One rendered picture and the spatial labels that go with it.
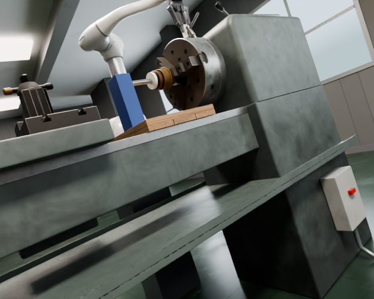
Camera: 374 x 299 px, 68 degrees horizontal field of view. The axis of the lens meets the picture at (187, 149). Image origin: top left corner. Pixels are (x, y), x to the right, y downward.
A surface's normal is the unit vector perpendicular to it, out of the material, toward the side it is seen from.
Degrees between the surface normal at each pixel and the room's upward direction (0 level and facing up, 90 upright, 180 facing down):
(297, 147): 90
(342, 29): 90
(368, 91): 90
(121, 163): 90
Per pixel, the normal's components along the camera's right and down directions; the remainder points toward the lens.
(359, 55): -0.76, 0.27
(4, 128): 0.56, -0.18
